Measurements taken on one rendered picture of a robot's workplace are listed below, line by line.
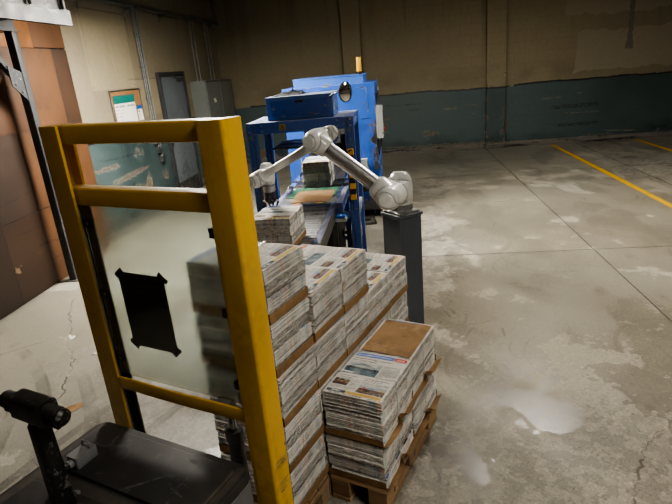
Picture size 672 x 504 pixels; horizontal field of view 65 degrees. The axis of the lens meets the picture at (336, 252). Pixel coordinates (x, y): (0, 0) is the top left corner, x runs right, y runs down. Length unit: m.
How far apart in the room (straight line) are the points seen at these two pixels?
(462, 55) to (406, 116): 1.68
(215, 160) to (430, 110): 10.85
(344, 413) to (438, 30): 10.42
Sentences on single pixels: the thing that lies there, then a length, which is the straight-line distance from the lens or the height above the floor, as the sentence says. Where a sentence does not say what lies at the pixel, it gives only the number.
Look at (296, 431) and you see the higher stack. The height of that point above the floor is 0.53.
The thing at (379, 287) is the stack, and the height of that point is 0.79.
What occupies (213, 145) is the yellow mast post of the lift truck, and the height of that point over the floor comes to 1.78.
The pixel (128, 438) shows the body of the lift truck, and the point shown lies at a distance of 2.08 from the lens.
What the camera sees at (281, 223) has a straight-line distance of 3.57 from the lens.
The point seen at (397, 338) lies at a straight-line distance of 2.81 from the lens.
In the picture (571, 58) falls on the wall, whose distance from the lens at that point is 12.67.
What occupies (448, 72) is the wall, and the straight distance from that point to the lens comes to 12.18.
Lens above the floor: 1.95
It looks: 19 degrees down
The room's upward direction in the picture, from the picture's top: 5 degrees counter-clockwise
